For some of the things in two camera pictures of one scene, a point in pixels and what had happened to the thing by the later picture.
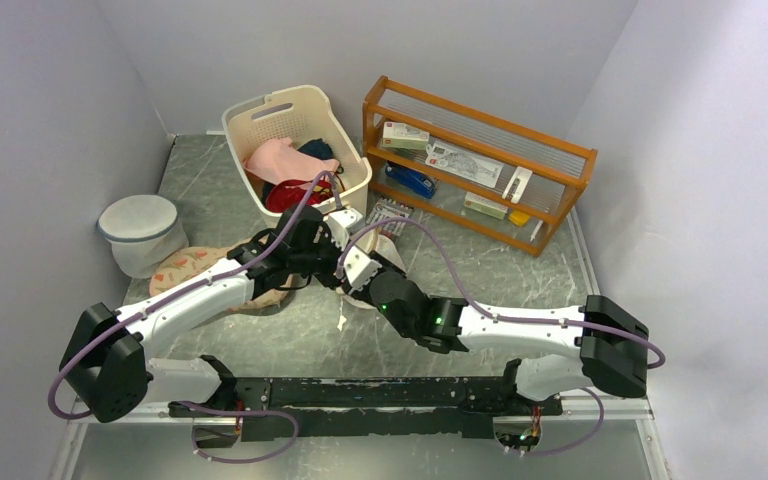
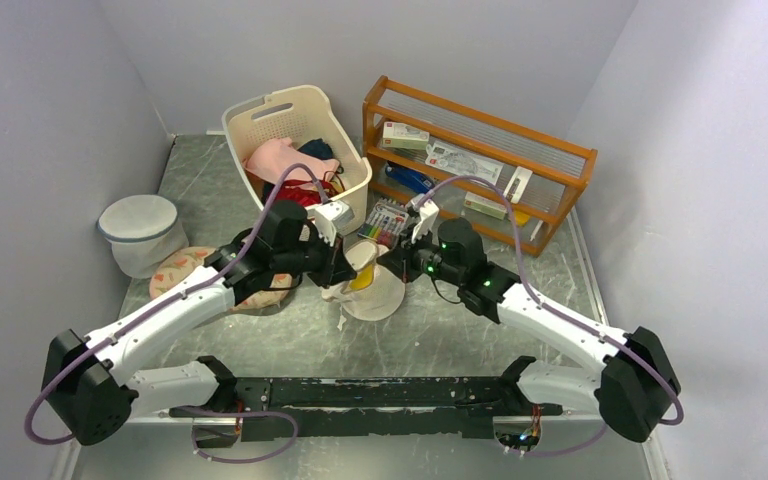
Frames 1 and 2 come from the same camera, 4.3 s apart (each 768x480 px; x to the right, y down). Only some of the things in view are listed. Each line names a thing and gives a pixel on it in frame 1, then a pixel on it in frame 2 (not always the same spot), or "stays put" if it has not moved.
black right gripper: [364, 294] → [401, 260]
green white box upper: [399, 135] stays put
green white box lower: [484, 205] stays put
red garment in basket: [289, 195] stays put
